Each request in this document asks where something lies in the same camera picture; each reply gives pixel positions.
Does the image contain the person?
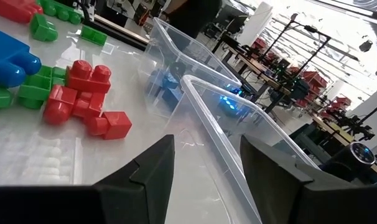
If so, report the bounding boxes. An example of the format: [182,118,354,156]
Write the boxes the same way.
[162,0,223,40]

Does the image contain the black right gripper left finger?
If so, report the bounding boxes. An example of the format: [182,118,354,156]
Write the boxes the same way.
[0,134,176,224]

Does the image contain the red storage bin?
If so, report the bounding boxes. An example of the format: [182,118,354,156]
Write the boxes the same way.
[300,70,328,90]
[252,37,269,52]

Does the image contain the large red toy block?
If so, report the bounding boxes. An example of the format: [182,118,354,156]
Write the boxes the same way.
[0,0,44,24]

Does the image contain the computer with blue lights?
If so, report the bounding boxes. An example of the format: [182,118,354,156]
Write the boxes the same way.
[218,86,243,118]

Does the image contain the clear plastic bin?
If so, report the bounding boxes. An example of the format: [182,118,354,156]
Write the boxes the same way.
[138,17,243,121]
[172,74,320,224]

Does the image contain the black cylindrical device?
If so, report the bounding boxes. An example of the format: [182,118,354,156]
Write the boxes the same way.
[320,141,377,185]

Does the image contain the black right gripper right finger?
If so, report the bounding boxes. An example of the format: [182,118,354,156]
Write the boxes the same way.
[240,135,377,224]

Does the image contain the black metal stand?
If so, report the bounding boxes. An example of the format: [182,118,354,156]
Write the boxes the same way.
[259,12,332,80]

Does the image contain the blue toy block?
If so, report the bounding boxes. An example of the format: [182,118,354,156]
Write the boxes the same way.
[162,73,180,90]
[162,86,185,111]
[0,29,42,88]

